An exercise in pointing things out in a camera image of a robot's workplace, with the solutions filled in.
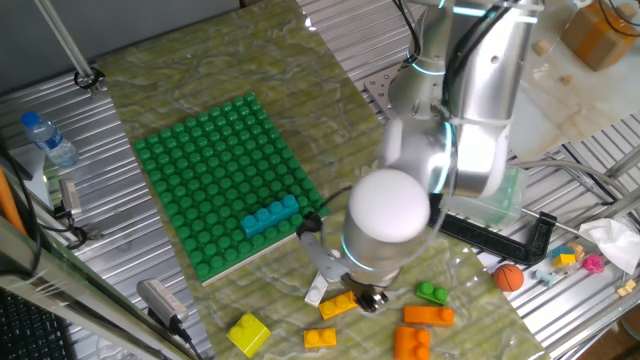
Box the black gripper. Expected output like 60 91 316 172
342 272 391 314

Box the yellow-orange four-stud block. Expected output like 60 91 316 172
318 290 359 321

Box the teal four-stud block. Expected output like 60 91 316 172
240 194 301 239

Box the orange long sloped block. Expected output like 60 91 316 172
402 304 456 329

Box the white four-stud block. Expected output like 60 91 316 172
303 272 330 308

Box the orange square block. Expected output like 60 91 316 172
393 325 432 360

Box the green two-stud block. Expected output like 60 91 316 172
415 280 450 307

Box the yellow-orange two-stud block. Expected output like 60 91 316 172
303 327 338 350

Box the lime square block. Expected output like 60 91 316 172
225 311 272 359

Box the small toy basketball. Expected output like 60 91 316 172
493 263 526 293

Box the black C-clamp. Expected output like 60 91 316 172
427 192 586 266

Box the translucent plastic box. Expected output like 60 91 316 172
442 164 530 231

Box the light blue toy piece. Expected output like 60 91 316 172
530 268 557 289

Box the green studded baseplate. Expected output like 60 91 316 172
132 92 331 287

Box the small pink toy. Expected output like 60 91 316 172
582 253 606 275

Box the white crumpled tissue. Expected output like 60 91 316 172
578 217 640 275

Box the small wooden block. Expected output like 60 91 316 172
615 278 638 299

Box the green marble pattern mat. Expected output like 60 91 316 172
97 0 551 360

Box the white marble pattern mat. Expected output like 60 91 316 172
507 0 640 162

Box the cardboard box orange tape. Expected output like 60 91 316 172
559 0 640 73

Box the black keyboard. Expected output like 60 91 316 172
0 288 77 360

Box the clear water bottle blue cap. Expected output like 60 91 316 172
20 110 80 169

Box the black pole clamp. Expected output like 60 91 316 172
73 67 106 92

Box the black cable connector bundle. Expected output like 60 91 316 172
296 212 324 236

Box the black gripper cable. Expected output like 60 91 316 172
442 4 511 106
314 185 354 221

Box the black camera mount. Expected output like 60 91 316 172
147 307 204 360

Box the silver exterior camera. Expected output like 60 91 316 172
57 178 84 217
136 277 191 329

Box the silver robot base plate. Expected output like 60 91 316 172
363 62 407 124

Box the grey base cable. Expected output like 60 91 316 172
509 158 631 201

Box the black base cable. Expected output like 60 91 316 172
392 0 424 66

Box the metal camera bracket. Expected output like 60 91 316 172
52 207 104 250

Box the aluminium frame rail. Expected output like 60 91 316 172
0 214 201 360

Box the thin black cable loop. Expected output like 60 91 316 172
597 0 640 39

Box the metal camera pole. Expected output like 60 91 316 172
32 0 106 97

